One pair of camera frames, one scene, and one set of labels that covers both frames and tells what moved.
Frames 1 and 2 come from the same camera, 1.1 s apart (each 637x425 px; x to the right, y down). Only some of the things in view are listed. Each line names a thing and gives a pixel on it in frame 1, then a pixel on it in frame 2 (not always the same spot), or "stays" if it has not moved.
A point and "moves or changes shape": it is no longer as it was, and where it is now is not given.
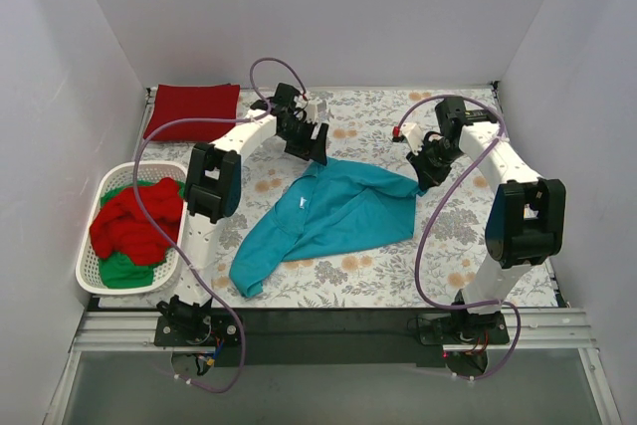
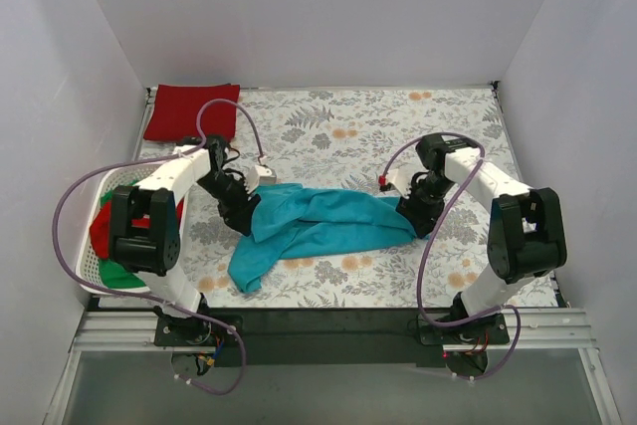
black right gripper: (426, 166) → (415, 216)
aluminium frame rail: (564, 330) stays
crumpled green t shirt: (116, 273) stays
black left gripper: (309, 141) → (241, 211)
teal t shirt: (337, 205) moves or changes shape
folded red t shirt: (210, 101) stays
